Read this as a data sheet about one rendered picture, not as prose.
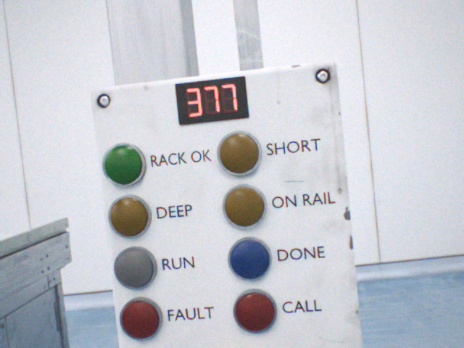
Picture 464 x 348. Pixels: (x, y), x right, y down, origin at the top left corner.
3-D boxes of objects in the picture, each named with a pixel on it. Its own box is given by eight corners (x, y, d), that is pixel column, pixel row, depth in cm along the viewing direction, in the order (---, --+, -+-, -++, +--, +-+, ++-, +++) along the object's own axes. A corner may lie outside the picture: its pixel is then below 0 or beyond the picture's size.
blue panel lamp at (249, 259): (271, 279, 41) (267, 238, 41) (230, 282, 41) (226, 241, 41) (272, 276, 42) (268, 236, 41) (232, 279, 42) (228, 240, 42)
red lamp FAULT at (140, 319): (160, 339, 42) (156, 300, 42) (122, 341, 42) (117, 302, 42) (163, 336, 43) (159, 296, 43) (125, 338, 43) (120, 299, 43)
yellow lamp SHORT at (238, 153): (261, 172, 40) (257, 130, 40) (220, 175, 41) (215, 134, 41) (262, 171, 41) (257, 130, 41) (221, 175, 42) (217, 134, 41)
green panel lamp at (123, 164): (143, 183, 41) (138, 142, 41) (104, 187, 42) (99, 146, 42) (146, 182, 42) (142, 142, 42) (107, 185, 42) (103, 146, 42)
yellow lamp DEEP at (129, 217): (148, 235, 42) (144, 196, 41) (109, 239, 42) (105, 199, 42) (151, 233, 42) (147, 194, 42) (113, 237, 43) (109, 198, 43)
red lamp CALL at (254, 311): (277, 332, 41) (272, 291, 41) (235, 335, 41) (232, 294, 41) (277, 328, 42) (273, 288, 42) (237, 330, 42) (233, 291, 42)
